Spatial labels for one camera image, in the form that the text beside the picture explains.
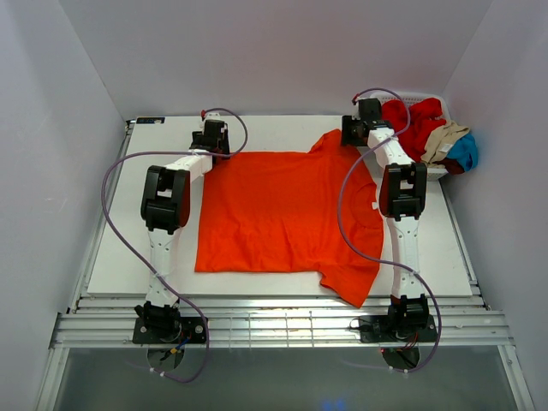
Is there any blue label sticker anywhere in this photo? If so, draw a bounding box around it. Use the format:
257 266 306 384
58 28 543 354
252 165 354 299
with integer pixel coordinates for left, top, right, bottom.
135 116 165 125

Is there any dark red t-shirt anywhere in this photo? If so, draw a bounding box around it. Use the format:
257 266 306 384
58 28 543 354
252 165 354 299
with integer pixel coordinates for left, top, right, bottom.
440 158 465 176

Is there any beige t-shirt in basket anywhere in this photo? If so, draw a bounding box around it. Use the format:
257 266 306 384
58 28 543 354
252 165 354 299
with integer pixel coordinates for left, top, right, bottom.
420 121 470 167

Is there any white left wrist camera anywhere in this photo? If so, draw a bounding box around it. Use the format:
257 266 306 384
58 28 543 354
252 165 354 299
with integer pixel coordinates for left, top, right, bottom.
200 110 223 128

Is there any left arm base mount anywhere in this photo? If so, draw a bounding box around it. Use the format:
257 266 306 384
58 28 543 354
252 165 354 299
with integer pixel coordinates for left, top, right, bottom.
131 317 206 345

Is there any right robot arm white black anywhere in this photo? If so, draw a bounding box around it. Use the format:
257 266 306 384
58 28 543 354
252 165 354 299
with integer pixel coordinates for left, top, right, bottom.
341 96 436 343

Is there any blue t-shirt in basket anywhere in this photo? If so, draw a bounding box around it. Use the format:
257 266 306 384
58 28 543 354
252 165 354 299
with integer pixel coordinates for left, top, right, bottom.
447 133 479 172

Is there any orange t-shirt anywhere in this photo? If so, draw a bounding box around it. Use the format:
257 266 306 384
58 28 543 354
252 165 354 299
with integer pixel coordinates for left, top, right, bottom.
194 129 384 307

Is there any red t-shirt in basket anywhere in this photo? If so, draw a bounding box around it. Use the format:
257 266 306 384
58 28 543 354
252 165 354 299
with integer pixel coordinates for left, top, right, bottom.
382 98 446 162

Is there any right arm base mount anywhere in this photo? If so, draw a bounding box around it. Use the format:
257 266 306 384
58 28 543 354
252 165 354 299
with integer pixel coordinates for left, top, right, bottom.
349 315 438 343

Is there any aluminium frame rail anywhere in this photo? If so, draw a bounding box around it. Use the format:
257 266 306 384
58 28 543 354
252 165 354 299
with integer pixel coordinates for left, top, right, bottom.
51 295 514 348

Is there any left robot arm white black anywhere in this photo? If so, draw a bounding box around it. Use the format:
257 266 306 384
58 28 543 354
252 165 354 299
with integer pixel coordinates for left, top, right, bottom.
135 112 230 343

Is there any white plastic laundry basket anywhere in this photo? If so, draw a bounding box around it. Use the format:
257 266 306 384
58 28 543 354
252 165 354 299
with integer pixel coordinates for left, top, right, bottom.
371 92 450 161

